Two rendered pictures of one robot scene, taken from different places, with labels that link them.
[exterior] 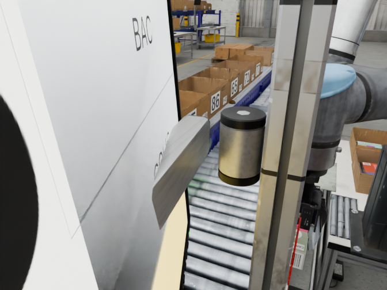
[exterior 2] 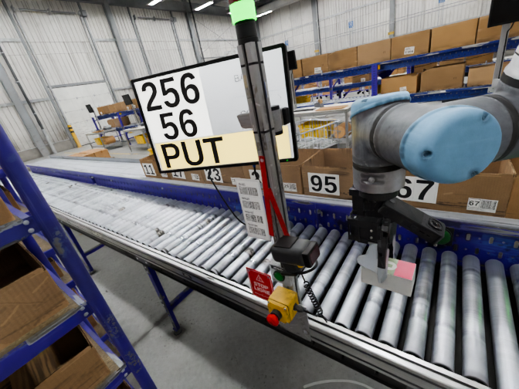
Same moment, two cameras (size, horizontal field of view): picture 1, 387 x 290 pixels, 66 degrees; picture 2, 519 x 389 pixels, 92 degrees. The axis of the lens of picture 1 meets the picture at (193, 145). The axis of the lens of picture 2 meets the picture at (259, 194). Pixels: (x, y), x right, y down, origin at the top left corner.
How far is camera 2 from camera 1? 0.79 m
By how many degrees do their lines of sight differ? 94
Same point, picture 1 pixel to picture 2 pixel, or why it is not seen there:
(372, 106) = (374, 142)
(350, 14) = not seen: outside the picture
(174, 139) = not seen: hidden behind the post
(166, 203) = (244, 122)
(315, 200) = (361, 218)
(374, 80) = (388, 115)
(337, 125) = (355, 149)
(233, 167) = not seen: hidden behind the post
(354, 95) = (364, 124)
